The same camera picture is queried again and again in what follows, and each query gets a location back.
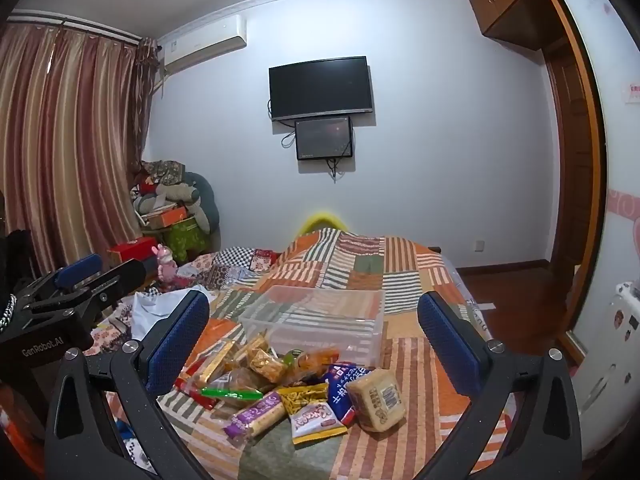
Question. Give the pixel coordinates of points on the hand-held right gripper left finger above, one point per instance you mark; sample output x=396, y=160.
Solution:
x=177, y=345

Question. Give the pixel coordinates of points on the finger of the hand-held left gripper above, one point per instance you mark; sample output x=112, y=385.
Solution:
x=80, y=267
x=125, y=274

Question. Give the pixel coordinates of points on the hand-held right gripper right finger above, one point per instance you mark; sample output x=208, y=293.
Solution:
x=447, y=345

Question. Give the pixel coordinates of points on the red stick packet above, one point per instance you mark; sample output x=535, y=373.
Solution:
x=197, y=397

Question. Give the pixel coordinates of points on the brown cake packet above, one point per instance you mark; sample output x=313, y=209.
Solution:
x=239, y=377

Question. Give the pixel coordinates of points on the green stick packet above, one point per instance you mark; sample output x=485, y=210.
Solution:
x=230, y=393

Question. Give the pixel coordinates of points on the tan cracker packet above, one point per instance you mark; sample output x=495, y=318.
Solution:
x=375, y=400

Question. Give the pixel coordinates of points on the long cream biscuit packet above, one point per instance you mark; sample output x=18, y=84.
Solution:
x=255, y=415

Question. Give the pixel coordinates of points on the blue snack bag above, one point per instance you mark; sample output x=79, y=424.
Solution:
x=340, y=390

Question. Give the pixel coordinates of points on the clear plastic container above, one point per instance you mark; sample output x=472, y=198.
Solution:
x=320, y=320

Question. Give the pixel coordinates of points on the red box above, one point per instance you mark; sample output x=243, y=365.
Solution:
x=132, y=250

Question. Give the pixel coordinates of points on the golden biscuit stack packet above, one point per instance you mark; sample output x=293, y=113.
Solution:
x=215, y=362

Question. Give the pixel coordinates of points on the pink toy rabbit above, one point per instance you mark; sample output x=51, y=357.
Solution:
x=166, y=265

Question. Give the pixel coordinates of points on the white plastic bag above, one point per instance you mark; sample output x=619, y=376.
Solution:
x=150, y=310

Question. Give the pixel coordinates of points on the orange cardboard box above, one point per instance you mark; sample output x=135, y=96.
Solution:
x=167, y=216

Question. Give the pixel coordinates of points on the patchwork striped blanket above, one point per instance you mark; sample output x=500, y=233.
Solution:
x=400, y=270

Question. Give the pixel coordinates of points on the gold printed cracker packet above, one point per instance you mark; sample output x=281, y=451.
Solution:
x=267, y=366

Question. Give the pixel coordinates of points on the teal cushion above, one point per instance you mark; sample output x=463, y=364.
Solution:
x=207, y=205

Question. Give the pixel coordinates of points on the patterned folded cloth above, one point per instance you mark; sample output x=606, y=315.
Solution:
x=162, y=171

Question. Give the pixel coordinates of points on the orange snack packet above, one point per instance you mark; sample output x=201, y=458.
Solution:
x=315, y=357

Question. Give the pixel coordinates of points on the striped brown curtain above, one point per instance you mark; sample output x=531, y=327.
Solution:
x=65, y=135

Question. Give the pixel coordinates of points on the yellow snack packet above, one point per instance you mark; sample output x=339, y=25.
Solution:
x=310, y=415

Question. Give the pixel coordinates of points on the yellow plastic object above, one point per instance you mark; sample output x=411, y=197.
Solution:
x=320, y=222

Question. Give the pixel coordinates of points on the white appliance with stickers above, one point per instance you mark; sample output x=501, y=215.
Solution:
x=627, y=300

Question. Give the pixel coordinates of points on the white wardrobe door pink hearts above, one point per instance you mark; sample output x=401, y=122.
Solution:
x=620, y=185

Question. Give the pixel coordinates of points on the small black monitor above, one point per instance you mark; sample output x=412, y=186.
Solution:
x=324, y=138

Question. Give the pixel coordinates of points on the white air conditioner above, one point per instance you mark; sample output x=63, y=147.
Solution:
x=205, y=45

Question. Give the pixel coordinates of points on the large black television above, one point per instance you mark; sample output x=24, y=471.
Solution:
x=320, y=87

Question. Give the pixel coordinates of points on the pink paper label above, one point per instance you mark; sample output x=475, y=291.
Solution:
x=632, y=94

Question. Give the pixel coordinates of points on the wooden overhead cabinet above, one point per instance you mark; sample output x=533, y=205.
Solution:
x=505, y=0

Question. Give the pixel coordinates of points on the white wall socket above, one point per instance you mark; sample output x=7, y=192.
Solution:
x=479, y=246

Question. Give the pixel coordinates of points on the wooden door frame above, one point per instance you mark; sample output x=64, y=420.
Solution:
x=582, y=160

